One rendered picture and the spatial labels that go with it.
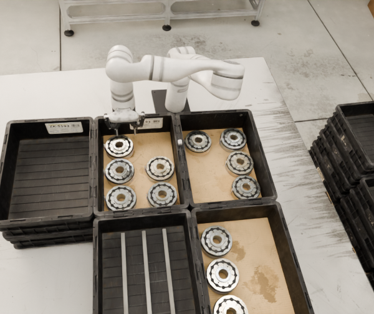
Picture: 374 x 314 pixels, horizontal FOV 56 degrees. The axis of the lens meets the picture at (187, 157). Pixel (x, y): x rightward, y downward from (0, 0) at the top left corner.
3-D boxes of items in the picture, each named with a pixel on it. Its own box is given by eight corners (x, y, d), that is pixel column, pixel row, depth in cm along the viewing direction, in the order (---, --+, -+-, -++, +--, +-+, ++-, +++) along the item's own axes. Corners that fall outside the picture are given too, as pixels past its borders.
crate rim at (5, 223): (9, 124, 125) (7, 119, 123) (94, 119, 130) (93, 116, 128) (-10, 228, 104) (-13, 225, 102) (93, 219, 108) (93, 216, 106)
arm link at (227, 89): (244, 103, 103) (209, 84, 125) (250, 71, 99) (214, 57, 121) (215, 101, 100) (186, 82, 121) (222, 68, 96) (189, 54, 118)
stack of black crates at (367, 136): (305, 151, 227) (335, 104, 189) (346, 146, 232) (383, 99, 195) (330, 206, 206) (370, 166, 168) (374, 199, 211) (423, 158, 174)
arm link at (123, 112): (109, 123, 107) (107, 110, 102) (108, 96, 113) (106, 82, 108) (139, 121, 109) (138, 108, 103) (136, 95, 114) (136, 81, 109)
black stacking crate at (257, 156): (173, 131, 142) (175, 113, 133) (243, 128, 146) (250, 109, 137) (187, 222, 121) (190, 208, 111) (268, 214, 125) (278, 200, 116)
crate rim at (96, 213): (95, 119, 130) (93, 116, 128) (174, 116, 134) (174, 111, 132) (94, 219, 108) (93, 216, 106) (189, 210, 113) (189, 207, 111)
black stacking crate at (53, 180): (17, 140, 133) (7, 121, 124) (97, 136, 137) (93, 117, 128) (2, 240, 112) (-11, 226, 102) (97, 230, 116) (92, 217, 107)
